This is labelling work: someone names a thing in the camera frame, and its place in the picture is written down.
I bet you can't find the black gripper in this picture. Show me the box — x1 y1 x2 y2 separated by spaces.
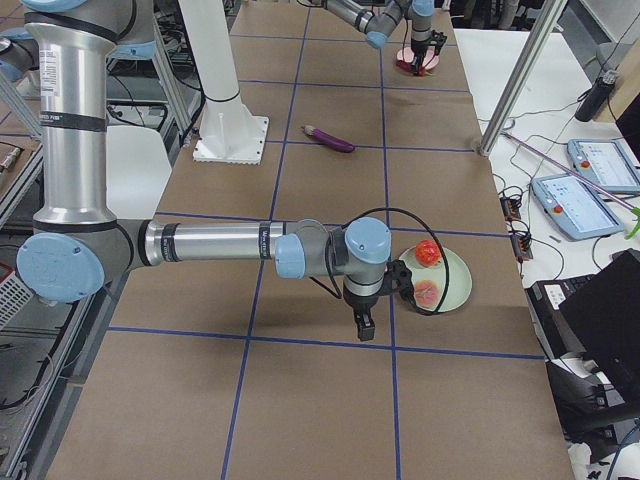
411 30 432 75
343 289 379 341

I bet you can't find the red chili pepper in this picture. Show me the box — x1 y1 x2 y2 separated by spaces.
395 57 439 77

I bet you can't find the pink yellow peach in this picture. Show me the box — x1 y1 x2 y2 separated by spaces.
414 280 441 310

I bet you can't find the purple eggplant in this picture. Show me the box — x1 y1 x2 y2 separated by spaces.
301 125 355 153

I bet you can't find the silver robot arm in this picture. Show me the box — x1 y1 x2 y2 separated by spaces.
298 0 447 76
17 1 391 341

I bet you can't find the pink plate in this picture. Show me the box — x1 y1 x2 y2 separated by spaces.
396 47 439 76

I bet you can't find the green plate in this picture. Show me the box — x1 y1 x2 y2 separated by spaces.
399 247 472 312

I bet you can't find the black water bottle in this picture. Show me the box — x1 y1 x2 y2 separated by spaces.
574 69 619 122

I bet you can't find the far teach pendant tablet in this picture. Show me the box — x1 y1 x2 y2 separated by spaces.
567 139 639 194

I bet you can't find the teach pendant tablet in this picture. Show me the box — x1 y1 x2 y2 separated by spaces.
531 174 624 241
567 139 639 194

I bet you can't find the near teach pendant tablet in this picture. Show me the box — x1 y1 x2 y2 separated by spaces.
531 174 624 241

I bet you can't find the black laptop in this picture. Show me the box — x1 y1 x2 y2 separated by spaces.
526 249 639 401

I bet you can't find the metal reacher stick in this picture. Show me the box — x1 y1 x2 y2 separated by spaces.
500 130 640 240

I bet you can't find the white chair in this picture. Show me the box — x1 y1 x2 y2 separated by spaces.
106 125 172 219

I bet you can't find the white plastic basket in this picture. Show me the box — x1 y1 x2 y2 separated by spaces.
0 263 33 329

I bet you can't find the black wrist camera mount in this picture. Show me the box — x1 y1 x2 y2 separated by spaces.
383 259 415 305

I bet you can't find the aluminium frame post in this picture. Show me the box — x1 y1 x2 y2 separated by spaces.
477 0 568 157

